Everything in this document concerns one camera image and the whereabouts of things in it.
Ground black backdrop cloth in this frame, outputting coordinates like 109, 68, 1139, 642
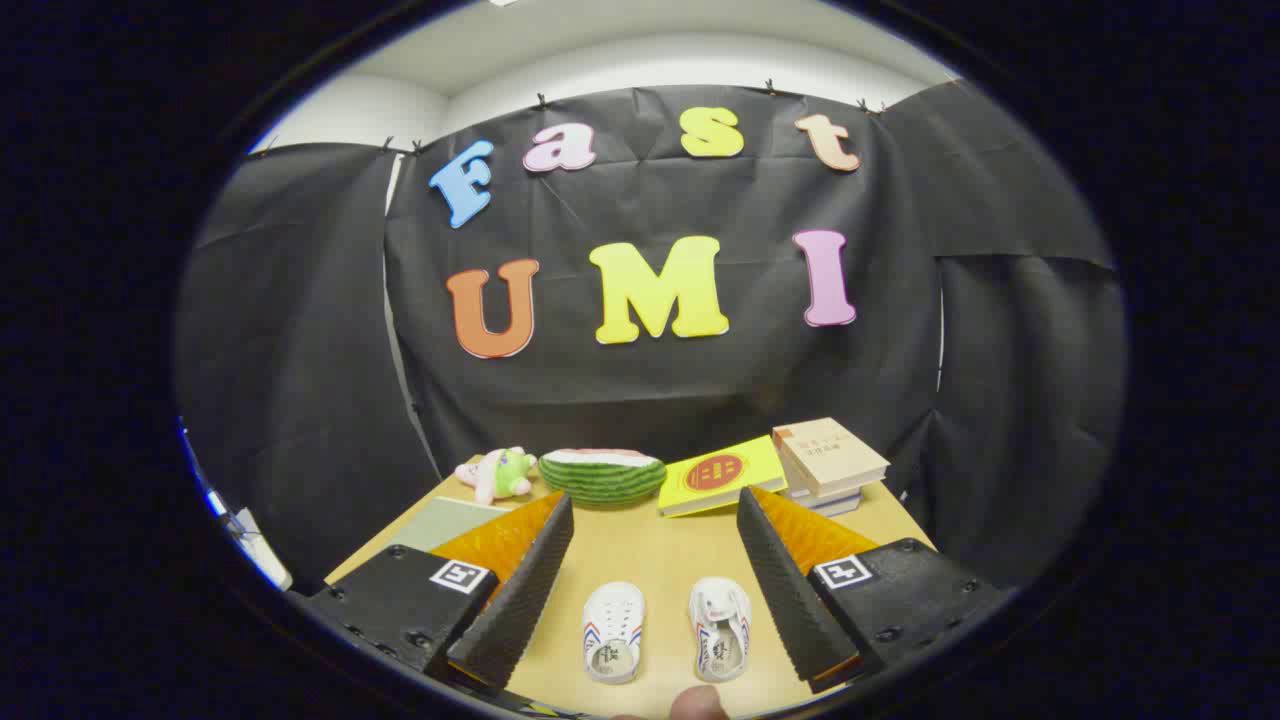
175, 80, 1129, 591

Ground dark blue spine book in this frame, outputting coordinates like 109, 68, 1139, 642
800, 490, 866, 519

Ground yellow book with red circle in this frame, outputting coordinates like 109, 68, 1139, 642
657, 434, 789, 519

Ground white papers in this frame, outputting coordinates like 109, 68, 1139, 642
205, 488, 293, 591

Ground grey-green fabric storage box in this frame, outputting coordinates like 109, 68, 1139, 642
388, 497, 516, 553

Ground watermelon slice plush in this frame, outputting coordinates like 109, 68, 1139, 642
538, 448, 668, 506

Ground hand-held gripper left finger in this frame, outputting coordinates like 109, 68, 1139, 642
300, 490, 577, 696

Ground white paperback book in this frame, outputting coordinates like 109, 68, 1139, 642
782, 460, 863, 507

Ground beige book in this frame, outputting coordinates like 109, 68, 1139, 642
772, 417, 891, 498

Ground pink and green plush toy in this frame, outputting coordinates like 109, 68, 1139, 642
455, 446, 539, 506

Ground white canvas shoe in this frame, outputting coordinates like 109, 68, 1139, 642
583, 581, 647, 686
689, 576, 753, 685

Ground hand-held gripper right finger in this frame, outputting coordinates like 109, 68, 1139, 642
736, 486, 1015, 696

